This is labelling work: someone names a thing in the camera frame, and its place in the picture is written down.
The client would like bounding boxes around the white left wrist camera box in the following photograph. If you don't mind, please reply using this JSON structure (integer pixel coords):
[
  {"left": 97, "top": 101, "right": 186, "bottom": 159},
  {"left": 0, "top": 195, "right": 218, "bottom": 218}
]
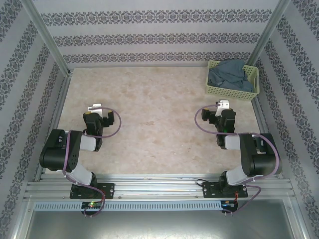
[{"left": 87, "top": 103, "right": 103, "bottom": 117}]

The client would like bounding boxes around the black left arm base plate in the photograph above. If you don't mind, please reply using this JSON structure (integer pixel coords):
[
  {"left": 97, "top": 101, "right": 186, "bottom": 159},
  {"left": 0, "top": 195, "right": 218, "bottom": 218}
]
[{"left": 69, "top": 183, "right": 116, "bottom": 200}]

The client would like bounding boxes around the small circuit board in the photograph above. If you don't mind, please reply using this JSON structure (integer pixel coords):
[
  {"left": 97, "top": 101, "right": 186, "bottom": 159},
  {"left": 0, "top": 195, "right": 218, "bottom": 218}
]
[
  {"left": 81, "top": 201, "right": 103, "bottom": 210},
  {"left": 221, "top": 200, "right": 239, "bottom": 210}
]

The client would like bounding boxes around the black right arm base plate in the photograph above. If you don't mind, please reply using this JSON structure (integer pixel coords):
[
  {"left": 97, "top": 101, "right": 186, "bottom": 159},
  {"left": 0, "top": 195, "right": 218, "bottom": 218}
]
[{"left": 202, "top": 181, "right": 249, "bottom": 199}]

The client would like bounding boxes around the thin aluminium wall-foot rail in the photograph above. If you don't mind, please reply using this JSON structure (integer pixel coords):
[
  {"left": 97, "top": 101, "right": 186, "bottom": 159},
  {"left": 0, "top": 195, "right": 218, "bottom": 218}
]
[{"left": 69, "top": 66, "right": 250, "bottom": 70}]

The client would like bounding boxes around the grey-blue t-shirt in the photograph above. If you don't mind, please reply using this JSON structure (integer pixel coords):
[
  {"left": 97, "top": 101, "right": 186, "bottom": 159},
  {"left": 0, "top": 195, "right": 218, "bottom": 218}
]
[{"left": 208, "top": 59, "right": 255, "bottom": 93}]

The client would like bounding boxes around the aluminium mounting rail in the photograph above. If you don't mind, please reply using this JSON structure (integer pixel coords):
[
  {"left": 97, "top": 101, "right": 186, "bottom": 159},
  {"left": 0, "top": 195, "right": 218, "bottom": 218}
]
[{"left": 23, "top": 173, "right": 295, "bottom": 201}]

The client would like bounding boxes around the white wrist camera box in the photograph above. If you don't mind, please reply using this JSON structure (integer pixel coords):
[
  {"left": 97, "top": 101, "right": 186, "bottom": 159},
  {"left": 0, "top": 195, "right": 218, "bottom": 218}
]
[
  {"left": 216, "top": 99, "right": 230, "bottom": 117},
  {"left": 87, "top": 103, "right": 103, "bottom": 117}
]

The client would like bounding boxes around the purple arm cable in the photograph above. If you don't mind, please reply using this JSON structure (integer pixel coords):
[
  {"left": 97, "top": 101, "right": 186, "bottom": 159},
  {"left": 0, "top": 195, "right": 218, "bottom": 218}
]
[
  {"left": 62, "top": 106, "right": 122, "bottom": 218},
  {"left": 195, "top": 104, "right": 282, "bottom": 213}
]

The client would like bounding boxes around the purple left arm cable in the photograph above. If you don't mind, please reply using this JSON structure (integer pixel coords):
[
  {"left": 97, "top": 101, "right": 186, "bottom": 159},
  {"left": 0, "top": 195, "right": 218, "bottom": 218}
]
[{"left": 62, "top": 106, "right": 122, "bottom": 218}]

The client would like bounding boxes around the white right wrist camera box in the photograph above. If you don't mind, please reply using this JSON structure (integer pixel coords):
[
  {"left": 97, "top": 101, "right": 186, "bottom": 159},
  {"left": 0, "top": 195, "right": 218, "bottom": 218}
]
[{"left": 216, "top": 99, "right": 230, "bottom": 117}]

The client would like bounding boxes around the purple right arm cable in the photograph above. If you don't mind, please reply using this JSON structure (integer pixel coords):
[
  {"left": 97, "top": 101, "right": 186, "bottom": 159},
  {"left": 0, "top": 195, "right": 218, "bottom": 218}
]
[{"left": 195, "top": 104, "right": 282, "bottom": 213}]

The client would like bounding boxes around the light green perforated plastic basket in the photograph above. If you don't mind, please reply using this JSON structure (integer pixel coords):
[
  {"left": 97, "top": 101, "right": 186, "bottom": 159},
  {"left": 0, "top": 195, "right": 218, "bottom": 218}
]
[{"left": 205, "top": 60, "right": 260, "bottom": 102}]

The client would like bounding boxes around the white slotted cable duct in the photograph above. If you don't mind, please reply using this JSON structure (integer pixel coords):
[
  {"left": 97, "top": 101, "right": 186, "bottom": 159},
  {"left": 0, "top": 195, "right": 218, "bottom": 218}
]
[{"left": 33, "top": 200, "right": 223, "bottom": 211}]

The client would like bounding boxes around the grey metal panel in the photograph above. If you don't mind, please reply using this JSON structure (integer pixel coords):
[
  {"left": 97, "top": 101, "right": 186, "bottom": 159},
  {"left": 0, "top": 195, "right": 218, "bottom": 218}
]
[{"left": 15, "top": 198, "right": 309, "bottom": 239}]

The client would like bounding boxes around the aluminium frame post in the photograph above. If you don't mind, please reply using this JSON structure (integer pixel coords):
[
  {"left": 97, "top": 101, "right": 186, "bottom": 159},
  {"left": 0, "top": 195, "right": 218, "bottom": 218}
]
[
  {"left": 20, "top": 0, "right": 72, "bottom": 76},
  {"left": 248, "top": 0, "right": 294, "bottom": 68}
]

